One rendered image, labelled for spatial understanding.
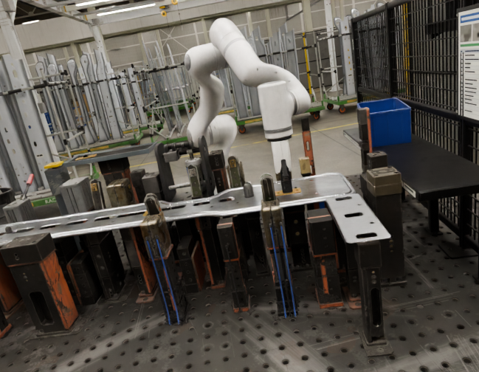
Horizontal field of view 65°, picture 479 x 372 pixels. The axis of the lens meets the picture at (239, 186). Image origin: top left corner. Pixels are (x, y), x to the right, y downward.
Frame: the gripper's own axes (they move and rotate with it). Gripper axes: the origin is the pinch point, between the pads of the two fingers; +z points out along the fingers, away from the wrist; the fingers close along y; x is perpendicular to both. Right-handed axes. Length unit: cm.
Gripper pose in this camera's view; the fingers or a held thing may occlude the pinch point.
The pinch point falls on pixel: (286, 184)
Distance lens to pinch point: 118.3
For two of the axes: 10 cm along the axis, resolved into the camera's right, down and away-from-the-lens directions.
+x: 9.8, -1.5, -1.0
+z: 1.8, 9.3, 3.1
